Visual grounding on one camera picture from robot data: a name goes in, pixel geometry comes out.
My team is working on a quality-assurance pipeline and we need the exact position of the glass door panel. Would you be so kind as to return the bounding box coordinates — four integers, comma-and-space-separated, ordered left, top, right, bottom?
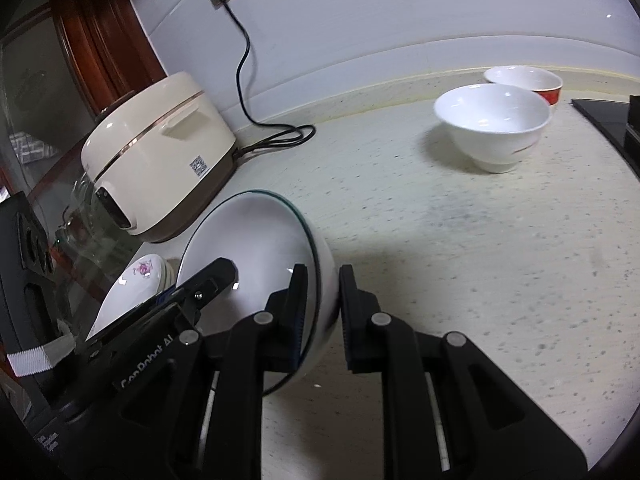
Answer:
0, 0, 146, 281

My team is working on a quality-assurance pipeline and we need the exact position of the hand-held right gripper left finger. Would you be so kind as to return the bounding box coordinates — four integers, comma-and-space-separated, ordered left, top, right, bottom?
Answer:
107, 262, 311, 480

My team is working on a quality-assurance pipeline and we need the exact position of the small floral white plate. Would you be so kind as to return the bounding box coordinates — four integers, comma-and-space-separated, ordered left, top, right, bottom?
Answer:
91, 254, 166, 342

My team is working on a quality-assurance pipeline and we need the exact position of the black glass gas stove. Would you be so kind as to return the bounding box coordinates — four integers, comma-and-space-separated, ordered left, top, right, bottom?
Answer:
571, 94, 640, 181

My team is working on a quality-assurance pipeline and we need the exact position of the red-brown wooden door frame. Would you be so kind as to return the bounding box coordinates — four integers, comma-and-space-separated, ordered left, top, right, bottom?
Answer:
47, 0, 168, 117

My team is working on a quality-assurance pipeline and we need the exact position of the red patterned white bowl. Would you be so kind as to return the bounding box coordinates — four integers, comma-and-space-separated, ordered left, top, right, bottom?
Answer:
483, 66, 564, 107

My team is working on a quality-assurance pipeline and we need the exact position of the black power cable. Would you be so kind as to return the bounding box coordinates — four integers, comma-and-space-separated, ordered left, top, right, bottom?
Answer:
212, 0, 317, 158

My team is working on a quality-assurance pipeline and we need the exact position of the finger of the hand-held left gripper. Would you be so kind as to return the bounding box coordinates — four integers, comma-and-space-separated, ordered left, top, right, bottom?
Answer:
85, 287, 183, 343
176, 257, 237, 327

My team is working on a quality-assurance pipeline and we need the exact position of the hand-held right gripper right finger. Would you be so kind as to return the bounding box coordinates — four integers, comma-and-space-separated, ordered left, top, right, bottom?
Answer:
339, 263, 588, 480

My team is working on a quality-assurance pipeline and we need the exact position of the cream rice cooker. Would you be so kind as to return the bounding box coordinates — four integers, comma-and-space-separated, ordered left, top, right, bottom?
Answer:
80, 71, 237, 244

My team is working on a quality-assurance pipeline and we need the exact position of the large green-rimmed white bowl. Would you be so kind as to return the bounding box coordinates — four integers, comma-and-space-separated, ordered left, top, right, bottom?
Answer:
176, 189, 338, 396

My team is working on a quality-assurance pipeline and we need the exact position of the plain white bowl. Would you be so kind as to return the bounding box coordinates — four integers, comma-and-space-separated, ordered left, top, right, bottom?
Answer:
433, 83, 554, 174

